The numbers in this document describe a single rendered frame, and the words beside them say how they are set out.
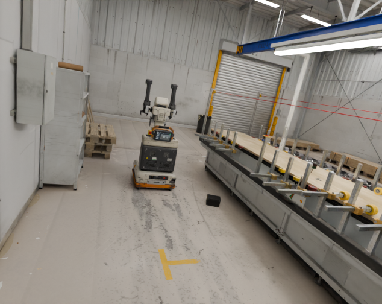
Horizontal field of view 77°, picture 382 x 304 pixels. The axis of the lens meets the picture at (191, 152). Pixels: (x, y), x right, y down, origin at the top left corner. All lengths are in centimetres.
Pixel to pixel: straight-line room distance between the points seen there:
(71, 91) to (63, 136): 56
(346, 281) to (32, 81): 321
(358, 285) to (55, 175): 347
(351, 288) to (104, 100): 884
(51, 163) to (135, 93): 659
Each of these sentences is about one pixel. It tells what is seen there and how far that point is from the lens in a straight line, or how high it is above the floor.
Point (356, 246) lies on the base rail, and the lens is 233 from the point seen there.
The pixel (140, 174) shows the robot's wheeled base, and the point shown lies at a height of 25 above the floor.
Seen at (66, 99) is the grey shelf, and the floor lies 120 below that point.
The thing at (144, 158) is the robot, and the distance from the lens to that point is 368.
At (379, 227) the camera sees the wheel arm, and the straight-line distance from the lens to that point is 211.
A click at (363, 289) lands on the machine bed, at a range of 271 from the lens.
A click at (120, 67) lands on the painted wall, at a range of 968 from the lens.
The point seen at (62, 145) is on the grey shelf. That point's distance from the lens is 348.
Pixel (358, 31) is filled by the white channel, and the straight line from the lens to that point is 305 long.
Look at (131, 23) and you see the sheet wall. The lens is 985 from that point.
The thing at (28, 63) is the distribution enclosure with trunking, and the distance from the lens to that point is 248.
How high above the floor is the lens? 160
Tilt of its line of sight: 14 degrees down
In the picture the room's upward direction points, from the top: 11 degrees clockwise
